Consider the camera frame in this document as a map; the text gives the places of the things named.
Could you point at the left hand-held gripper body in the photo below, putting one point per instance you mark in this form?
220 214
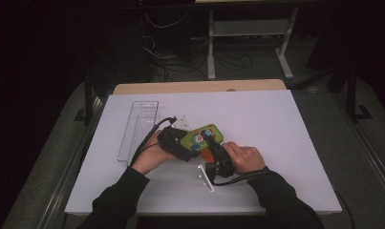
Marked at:
169 140

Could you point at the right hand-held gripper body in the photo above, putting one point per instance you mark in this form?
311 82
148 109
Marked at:
223 165

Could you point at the green patterned phone case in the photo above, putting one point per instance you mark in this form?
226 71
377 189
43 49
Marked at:
196 138

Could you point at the person's right hand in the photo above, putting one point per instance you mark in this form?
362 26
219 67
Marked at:
244 157

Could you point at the person's left hand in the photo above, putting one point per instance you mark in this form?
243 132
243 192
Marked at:
152 156

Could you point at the clear plastic tray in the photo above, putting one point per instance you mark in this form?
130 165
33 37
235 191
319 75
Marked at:
139 124

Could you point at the black metal stand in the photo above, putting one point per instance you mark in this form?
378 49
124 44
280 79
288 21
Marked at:
89 101
351 95

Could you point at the white desk frame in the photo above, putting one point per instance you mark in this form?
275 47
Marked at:
211 47

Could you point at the grey metal frame rail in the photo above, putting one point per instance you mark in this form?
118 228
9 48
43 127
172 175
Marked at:
371 156
80 152

